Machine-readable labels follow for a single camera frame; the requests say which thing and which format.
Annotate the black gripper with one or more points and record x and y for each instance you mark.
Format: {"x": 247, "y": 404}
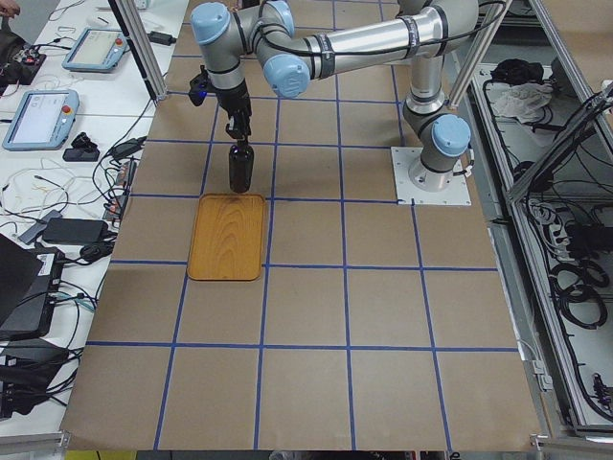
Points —
{"x": 234, "y": 100}

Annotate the wooden tray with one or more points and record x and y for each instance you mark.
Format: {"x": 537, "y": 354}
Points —
{"x": 227, "y": 238}

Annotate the teach pendant far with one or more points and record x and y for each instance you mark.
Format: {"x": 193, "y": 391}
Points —
{"x": 96, "y": 51}

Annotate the white cloth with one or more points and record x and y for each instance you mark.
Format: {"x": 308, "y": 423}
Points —
{"x": 523, "y": 102}

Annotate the black laptop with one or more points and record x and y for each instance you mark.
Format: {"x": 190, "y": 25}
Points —
{"x": 29, "y": 278}

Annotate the teach pendant near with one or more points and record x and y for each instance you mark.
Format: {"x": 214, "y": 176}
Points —
{"x": 42, "y": 121}

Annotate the dark wine bottle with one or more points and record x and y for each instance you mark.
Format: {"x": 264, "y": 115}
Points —
{"x": 241, "y": 160}

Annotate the aluminium frame post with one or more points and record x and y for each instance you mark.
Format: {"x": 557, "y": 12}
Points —
{"x": 134, "y": 31}

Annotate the black power brick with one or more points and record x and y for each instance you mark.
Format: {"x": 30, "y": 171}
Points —
{"x": 74, "y": 231}

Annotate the teach pendant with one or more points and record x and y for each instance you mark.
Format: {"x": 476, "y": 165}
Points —
{"x": 96, "y": 51}
{"x": 42, "y": 121}

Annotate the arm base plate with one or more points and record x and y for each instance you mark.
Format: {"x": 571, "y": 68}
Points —
{"x": 415, "y": 185}

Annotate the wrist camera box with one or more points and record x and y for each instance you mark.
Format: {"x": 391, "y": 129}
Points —
{"x": 199, "y": 87}

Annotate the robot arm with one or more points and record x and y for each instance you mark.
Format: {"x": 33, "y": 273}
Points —
{"x": 423, "y": 32}

